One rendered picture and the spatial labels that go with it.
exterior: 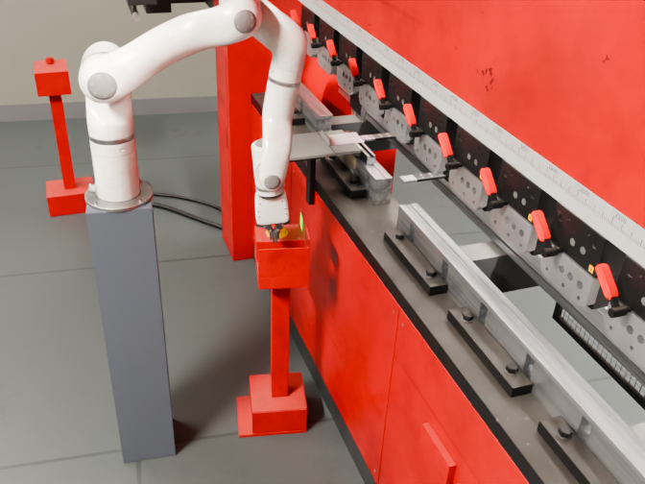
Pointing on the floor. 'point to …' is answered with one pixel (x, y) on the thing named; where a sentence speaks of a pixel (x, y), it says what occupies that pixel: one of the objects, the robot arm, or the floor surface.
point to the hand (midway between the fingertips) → (274, 235)
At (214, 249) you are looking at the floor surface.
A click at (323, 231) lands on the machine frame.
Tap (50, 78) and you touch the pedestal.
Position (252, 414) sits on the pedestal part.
